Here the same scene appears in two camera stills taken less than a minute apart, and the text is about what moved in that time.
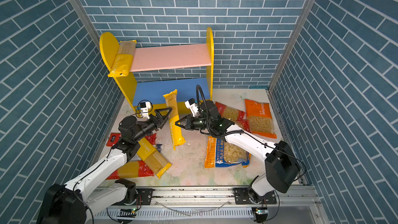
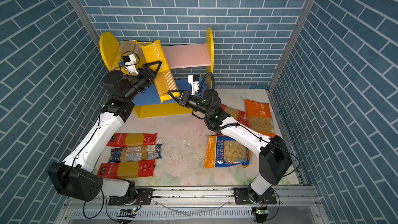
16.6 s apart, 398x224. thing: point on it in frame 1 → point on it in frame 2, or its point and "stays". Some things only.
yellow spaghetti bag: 171,98 → 141,60
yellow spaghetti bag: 152,158 → 165,80
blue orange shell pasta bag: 219,154 stays
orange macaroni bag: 260,119 stays
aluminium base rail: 286,205 stays
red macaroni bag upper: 233,115 stays
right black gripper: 189,122 → 187,98
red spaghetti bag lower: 138,169 stays
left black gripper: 156,121 → 145,75
